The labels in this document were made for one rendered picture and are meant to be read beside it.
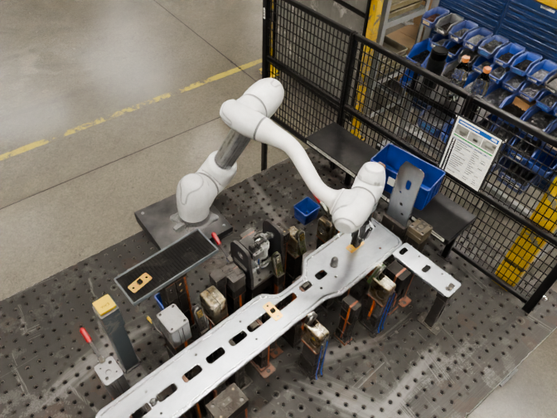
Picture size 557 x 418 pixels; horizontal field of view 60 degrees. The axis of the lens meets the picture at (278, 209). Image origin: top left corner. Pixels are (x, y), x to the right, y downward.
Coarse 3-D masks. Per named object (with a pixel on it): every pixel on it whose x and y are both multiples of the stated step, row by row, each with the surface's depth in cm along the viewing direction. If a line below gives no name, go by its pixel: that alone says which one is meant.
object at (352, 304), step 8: (344, 304) 194; (352, 304) 191; (360, 304) 191; (344, 312) 196; (352, 312) 191; (344, 320) 201; (352, 320) 195; (344, 328) 204; (352, 328) 201; (336, 336) 212; (344, 336) 207; (344, 344) 210
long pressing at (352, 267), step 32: (320, 256) 205; (352, 256) 206; (384, 256) 207; (288, 288) 194; (224, 320) 183; (288, 320) 184; (192, 352) 174; (256, 352) 176; (160, 384) 166; (192, 384) 167; (96, 416) 158; (128, 416) 159; (160, 416) 159
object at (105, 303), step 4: (104, 296) 170; (108, 296) 170; (96, 300) 169; (100, 300) 169; (104, 300) 169; (108, 300) 169; (112, 300) 169; (96, 304) 168; (100, 304) 168; (104, 304) 168; (108, 304) 168; (112, 304) 168; (96, 308) 167; (100, 308) 167; (104, 308) 167; (108, 308) 167; (112, 308) 168; (100, 312) 166; (104, 312) 166
